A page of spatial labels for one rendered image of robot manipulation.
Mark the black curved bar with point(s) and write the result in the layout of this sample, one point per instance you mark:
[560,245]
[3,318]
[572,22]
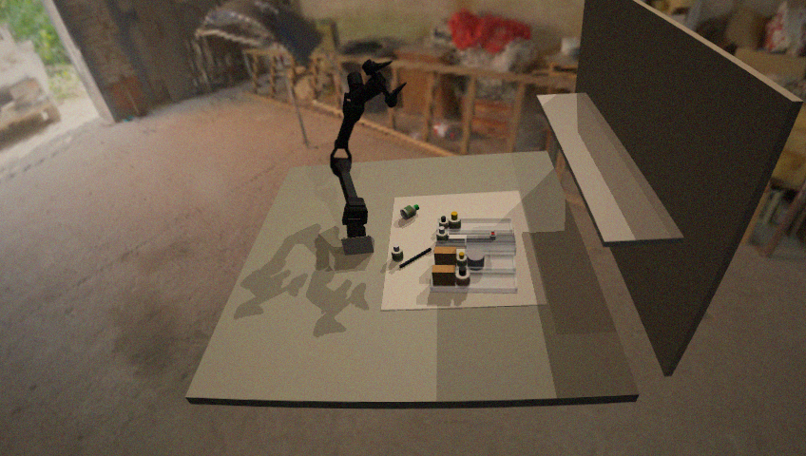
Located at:
[414,258]

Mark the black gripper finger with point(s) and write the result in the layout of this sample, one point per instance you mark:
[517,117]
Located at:
[396,91]
[377,66]

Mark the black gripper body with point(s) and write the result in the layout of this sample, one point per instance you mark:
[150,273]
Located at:
[375,87]

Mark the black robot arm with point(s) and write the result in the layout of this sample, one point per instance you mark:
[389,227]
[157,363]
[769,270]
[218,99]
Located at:
[355,211]

